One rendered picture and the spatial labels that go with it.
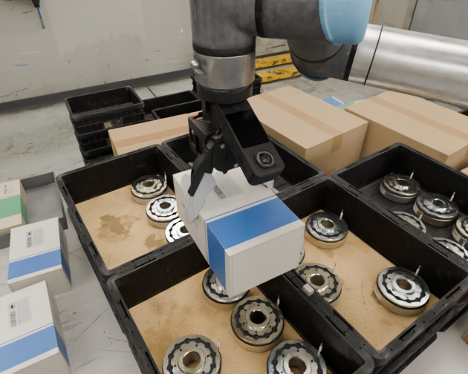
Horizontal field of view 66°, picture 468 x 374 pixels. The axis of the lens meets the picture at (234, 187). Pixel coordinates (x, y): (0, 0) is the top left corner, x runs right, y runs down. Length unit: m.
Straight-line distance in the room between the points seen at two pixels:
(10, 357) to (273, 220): 0.60
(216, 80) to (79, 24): 3.34
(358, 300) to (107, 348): 0.56
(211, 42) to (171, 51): 3.59
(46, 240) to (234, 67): 0.79
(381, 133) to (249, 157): 0.96
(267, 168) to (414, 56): 0.22
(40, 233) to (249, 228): 0.73
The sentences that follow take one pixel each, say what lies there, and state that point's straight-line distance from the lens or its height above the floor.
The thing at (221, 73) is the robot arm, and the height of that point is 1.34.
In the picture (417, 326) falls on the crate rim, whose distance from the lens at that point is 0.72.
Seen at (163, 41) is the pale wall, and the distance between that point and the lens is 3.96.
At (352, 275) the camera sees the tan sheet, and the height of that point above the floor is 0.83.
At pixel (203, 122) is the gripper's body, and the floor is 1.25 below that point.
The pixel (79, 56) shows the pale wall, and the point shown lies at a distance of 3.81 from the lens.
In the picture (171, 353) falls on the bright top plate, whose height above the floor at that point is 0.86.
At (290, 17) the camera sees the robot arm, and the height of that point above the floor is 1.40.
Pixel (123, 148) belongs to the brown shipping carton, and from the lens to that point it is 1.24.
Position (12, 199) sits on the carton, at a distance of 1.32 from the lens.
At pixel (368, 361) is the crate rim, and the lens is 0.65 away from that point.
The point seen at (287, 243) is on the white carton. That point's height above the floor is 1.11.
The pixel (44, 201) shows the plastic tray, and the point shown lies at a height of 0.70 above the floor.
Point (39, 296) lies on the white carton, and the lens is 0.96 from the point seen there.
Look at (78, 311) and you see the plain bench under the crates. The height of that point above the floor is 0.70.
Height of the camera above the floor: 1.49
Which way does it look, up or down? 38 degrees down
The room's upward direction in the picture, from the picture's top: straight up
